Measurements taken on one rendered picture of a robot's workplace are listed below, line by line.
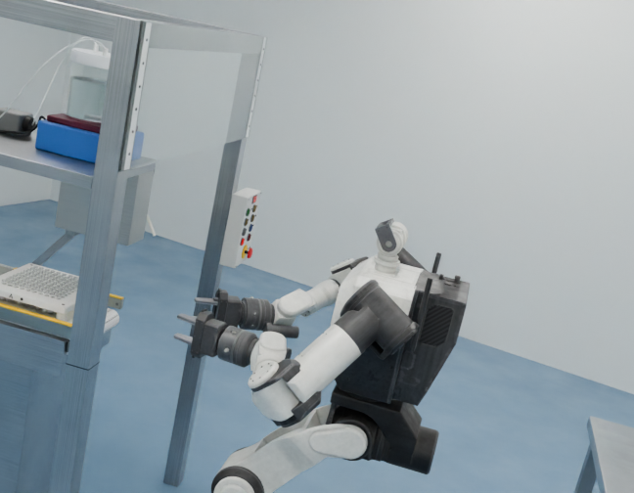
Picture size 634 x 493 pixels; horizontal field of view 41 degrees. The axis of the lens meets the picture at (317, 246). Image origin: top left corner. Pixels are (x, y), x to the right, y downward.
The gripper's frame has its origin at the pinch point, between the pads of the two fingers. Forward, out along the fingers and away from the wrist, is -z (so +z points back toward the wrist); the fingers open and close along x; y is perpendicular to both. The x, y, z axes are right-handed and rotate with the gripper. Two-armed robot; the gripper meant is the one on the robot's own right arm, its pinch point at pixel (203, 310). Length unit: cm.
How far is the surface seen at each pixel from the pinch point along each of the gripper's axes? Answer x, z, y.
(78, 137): -41, -38, 5
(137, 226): -17.5, -18.6, 14.6
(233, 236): -4, 24, 65
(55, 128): -42, -44, 8
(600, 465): 13, 96, -56
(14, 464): 50, -43, 5
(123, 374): 97, 12, 164
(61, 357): 13.7, -36.0, -5.0
